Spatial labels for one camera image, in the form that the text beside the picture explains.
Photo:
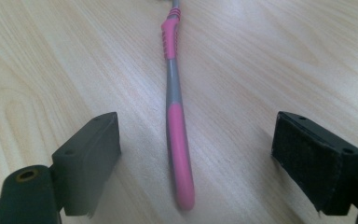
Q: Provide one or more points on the pink and grey toothbrush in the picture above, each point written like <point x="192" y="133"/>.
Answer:
<point x="177" y="146"/>

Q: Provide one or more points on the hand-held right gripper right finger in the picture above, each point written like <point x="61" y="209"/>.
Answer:
<point x="310" y="161"/>

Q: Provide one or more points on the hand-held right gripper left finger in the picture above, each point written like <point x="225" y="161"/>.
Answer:
<point x="87" y="161"/>

